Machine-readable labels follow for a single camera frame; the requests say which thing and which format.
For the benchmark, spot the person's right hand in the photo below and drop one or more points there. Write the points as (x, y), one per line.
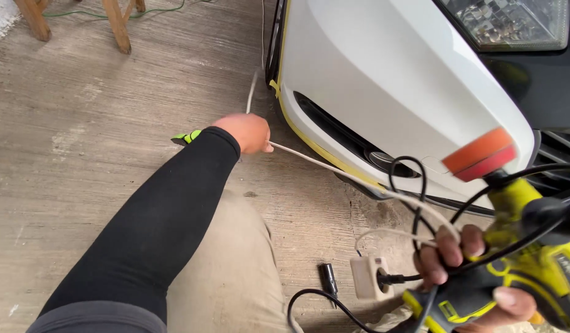
(451, 252)

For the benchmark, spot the person's left hand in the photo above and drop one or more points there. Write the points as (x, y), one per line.
(245, 132)

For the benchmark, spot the person's left fingers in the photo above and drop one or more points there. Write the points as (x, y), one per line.
(264, 138)

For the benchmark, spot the yellow black polisher machine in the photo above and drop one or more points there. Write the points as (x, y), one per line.
(534, 273)

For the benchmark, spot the yellow masking tape strip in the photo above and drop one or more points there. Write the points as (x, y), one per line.
(312, 143)

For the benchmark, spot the green black glove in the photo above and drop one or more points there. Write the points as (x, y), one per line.
(187, 138)

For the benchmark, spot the black car tyre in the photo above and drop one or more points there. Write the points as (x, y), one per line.
(273, 51)

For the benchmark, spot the round fog light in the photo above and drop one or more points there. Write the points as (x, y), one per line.
(389, 162)

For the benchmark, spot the person's beige trousers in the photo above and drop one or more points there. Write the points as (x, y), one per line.
(229, 268)

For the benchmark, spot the white car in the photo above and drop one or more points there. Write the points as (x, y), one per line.
(382, 69)

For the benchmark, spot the small black cylindrical tool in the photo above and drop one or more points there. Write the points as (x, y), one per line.
(328, 277)

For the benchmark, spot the white extension socket box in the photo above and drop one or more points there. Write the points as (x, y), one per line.
(366, 280)

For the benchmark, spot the wooden stool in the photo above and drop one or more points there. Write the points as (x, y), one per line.
(116, 25)

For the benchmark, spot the black plug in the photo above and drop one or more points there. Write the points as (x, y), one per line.
(390, 279)

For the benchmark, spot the orange red polishing pad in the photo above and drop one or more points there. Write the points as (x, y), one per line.
(479, 155)

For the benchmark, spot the car headlight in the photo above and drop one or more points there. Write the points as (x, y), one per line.
(507, 21)

